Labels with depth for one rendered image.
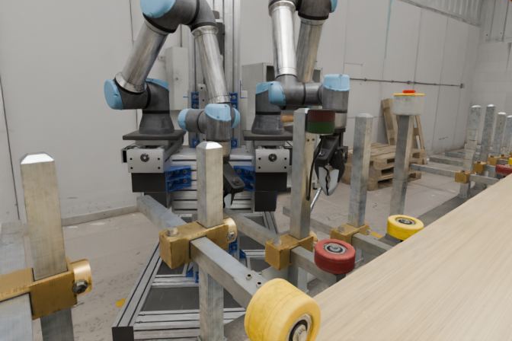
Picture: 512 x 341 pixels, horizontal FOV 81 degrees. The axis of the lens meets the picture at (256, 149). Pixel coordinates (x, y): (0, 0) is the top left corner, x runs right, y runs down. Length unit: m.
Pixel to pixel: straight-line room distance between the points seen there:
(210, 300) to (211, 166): 0.26
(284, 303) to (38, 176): 0.33
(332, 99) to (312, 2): 0.42
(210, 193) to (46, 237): 0.24
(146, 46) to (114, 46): 2.05
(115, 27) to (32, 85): 0.85
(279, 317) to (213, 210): 0.25
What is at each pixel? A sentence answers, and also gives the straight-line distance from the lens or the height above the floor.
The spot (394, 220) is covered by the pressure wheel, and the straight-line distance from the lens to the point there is 0.84.
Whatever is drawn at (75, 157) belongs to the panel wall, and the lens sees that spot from 3.16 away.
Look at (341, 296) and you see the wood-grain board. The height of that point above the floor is 0.90.
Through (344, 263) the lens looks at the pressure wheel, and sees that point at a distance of 0.63.
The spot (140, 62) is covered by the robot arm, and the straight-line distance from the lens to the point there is 1.17.
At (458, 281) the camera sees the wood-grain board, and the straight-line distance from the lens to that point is 0.65.
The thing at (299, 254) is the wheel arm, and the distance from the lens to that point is 0.71.
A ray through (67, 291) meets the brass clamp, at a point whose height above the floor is 0.95.
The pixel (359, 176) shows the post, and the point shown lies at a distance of 0.90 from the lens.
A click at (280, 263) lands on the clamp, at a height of 0.84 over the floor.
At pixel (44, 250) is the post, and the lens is 0.49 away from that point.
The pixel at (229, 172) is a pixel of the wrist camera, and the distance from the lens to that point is 0.88.
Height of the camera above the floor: 1.21
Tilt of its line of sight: 10 degrees down
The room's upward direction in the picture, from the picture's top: 1 degrees clockwise
